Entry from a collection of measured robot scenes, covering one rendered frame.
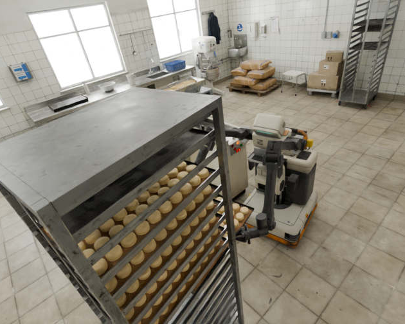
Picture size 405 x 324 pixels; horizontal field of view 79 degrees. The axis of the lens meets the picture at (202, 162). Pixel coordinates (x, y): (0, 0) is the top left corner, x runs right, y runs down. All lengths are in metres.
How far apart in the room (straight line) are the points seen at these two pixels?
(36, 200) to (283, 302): 2.07
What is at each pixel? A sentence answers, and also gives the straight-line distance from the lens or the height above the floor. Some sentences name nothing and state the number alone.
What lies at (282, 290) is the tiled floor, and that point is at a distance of 2.41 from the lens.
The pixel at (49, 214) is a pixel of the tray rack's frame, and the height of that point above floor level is 1.80.
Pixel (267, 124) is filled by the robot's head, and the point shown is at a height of 1.28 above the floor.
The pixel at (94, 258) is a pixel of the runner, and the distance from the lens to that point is 0.73.
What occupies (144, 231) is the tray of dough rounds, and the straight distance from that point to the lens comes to 0.86.
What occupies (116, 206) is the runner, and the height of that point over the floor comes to 1.69.
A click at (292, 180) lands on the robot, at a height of 0.69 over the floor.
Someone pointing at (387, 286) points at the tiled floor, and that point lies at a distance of 2.66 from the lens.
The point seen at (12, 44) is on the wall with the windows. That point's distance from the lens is 5.41.
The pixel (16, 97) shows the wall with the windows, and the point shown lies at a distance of 5.46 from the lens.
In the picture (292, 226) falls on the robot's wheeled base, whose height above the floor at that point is 0.28.
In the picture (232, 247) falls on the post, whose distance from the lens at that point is 1.37.
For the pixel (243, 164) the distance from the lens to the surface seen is 2.88.
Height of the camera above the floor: 2.11
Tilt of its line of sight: 33 degrees down
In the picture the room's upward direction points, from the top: 10 degrees counter-clockwise
